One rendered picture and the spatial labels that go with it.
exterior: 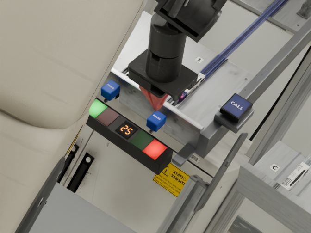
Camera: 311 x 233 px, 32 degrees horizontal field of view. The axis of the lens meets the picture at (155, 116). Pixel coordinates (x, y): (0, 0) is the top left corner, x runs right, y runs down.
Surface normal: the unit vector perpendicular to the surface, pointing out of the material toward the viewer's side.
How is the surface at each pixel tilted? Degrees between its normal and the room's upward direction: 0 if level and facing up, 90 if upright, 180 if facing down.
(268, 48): 89
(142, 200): 90
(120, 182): 90
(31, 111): 99
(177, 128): 134
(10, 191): 82
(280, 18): 43
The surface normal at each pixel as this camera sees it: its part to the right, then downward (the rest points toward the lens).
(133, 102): -0.61, 0.58
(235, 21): -0.37, -0.01
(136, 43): 0.10, -0.63
